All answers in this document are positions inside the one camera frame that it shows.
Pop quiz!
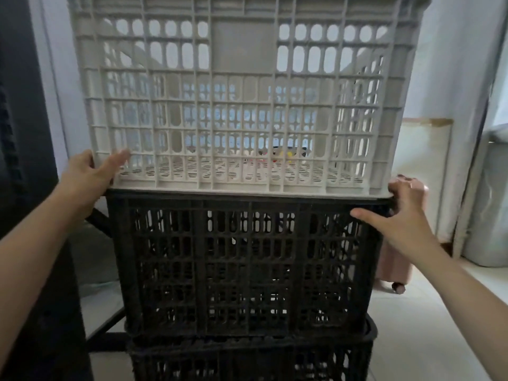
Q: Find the person's left hand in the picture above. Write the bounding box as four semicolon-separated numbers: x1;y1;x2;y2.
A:
57;148;131;219

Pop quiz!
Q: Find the person's right hand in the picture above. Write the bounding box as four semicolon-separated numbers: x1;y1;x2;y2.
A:
351;180;438;259

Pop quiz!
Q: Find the white plastic lattice crate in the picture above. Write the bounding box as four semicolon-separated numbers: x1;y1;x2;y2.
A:
65;0;432;199

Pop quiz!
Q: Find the person's left forearm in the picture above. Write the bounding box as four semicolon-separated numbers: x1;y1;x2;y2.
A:
0;182;96;367

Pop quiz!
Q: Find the person's right forearm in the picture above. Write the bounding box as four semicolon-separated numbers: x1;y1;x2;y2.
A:
399;238;508;381

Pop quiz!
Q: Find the pink wheeled suitcase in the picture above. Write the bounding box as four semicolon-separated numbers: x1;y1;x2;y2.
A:
373;174;430;295

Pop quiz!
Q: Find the white flat board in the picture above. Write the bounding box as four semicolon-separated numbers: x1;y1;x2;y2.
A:
391;117;454;244

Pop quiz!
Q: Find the black tall cabinet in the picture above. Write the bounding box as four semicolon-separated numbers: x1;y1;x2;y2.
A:
0;0;95;381

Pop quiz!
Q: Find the colourful toy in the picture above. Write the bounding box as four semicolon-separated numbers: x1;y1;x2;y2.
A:
257;146;309;164

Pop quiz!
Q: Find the grey round appliance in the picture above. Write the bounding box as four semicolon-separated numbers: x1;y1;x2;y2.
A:
461;125;508;269

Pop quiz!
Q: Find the black plastic lattice crate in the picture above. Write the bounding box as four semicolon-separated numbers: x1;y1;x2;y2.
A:
106;189;394;338
126;313;378;381

